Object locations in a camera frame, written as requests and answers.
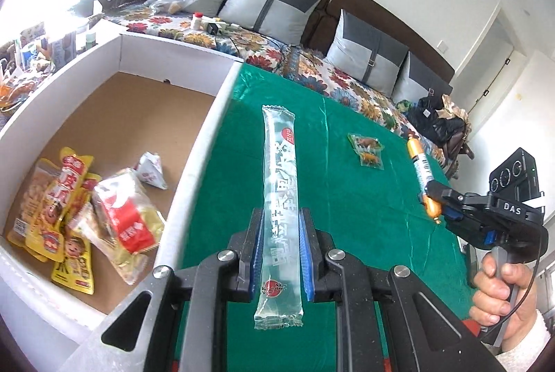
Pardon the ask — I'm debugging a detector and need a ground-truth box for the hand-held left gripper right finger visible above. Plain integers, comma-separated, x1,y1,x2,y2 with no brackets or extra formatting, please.
300,207,508,372

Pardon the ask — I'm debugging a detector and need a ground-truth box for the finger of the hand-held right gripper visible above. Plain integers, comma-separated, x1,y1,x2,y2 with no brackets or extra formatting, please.
427,180,490,221
442,209,497,248

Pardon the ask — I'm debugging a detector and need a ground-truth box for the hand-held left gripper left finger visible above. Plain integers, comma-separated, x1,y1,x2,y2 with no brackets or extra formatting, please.
71,208,266,372

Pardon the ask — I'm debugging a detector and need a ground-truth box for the orange sausage stick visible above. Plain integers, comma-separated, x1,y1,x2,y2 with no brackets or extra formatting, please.
407,137,444,225

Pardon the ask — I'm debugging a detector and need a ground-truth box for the long clear jelly stick packet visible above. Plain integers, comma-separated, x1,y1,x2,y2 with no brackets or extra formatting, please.
253,104,304,331

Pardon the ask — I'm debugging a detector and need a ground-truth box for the silver white snack packet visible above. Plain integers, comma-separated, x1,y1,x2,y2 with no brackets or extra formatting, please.
134,151,169,191

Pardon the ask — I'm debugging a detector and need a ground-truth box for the clear packet red white label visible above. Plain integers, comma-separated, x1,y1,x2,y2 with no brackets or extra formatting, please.
69,167,166,286

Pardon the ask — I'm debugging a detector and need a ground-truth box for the white cardboard box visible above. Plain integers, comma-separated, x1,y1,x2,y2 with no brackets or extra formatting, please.
0,33,246,344

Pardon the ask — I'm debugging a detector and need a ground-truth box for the yellow cartoon snack packet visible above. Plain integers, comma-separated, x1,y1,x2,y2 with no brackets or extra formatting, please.
26,147,94,262
51,235,95,295

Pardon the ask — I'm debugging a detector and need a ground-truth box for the yellow-edged clear peanut bag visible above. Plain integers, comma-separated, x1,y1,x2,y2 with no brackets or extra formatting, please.
6,157,59,247

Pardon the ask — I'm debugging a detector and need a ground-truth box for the person's right forearm white sleeve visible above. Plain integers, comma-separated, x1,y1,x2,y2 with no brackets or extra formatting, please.
496,309,555,372

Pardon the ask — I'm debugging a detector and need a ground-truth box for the person's right hand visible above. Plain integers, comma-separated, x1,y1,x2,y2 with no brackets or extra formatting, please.
470,256,540,328

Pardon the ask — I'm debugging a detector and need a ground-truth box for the green table mat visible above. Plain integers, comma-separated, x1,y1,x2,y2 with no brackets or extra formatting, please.
167,62,478,372

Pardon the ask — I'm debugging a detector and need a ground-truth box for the black bag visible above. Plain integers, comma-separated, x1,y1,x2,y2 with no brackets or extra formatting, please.
408,95,471,152

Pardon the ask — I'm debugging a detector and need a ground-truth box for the small clear snack packet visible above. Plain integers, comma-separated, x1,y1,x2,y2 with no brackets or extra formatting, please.
348,133,384,152
358,150,386,171

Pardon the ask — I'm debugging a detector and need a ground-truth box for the crumpled brown paper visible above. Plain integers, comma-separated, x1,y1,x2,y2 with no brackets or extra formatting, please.
440,94,470,122

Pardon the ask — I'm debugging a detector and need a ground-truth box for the white door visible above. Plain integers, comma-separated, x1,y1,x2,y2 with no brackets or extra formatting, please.
472,6,555,165

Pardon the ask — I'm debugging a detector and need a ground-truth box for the floral sofa blanket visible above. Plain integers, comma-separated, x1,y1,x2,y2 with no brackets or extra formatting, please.
104,1,456,178

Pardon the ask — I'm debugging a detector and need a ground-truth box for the floral serving dish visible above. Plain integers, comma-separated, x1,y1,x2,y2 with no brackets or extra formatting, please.
0,73,48,113

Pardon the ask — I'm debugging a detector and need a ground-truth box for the pile of orange snack packets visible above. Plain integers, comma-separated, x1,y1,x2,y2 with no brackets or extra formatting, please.
0,75,42,104

